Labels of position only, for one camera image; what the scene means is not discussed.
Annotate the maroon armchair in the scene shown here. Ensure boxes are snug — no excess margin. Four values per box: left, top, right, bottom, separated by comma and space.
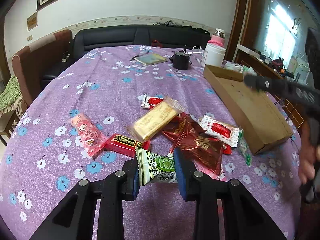
12, 29, 72, 106

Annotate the pink snack packet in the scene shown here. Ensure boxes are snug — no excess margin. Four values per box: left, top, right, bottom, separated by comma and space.
68, 113, 108, 159

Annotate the small red candy bar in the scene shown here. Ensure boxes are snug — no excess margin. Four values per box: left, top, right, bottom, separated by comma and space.
103, 134, 150, 158

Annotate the green patterned cushion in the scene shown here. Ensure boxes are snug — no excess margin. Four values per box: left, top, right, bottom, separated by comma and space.
0, 75, 28, 118

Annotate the black cylindrical cup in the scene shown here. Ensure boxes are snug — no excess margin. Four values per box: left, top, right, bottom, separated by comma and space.
172, 51, 190, 70

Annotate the small white red packet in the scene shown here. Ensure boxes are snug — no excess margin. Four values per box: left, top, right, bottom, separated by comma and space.
141, 94, 163, 109

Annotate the small wall plaque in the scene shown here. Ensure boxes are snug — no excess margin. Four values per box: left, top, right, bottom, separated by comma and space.
27, 12, 38, 31

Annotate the purple floral tablecloth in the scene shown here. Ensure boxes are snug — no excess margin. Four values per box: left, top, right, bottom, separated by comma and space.
1, 46, 300, 239

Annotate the person's right hand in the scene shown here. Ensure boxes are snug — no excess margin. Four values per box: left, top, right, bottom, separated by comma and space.
298, 121, 319, 184

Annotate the black leather sofa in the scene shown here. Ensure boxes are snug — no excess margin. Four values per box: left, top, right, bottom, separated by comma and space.
40, 24, 211, 89

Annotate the yellow cake bar packet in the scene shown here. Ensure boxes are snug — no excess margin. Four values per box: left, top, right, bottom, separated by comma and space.
128, 96, 185, 142

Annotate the white red snack packet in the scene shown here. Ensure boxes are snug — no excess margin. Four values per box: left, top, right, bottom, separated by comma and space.
199, 115, 240, 148

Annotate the clear green-edged candy packet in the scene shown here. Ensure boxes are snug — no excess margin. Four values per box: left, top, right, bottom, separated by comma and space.
237, 129, 252, 167

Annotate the white plastic jar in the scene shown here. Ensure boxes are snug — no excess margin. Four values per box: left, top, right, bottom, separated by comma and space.
204, 43, 226, 67

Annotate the green white snack packet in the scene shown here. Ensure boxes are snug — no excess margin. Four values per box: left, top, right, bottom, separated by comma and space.
136, 146, 177, 186

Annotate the pink sleeved thermos bottle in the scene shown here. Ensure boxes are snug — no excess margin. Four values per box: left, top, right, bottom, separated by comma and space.
208, 28, 225, 47

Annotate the notebook on table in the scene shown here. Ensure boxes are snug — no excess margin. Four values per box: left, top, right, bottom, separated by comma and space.
135, 53, 169, 65

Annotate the dark red foil snack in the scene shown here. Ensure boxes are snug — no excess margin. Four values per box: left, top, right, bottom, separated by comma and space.
162, 113, 223, 175

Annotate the shallow cardboard box tray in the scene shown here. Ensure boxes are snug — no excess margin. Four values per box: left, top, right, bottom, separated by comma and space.
203, 65, 293, 155

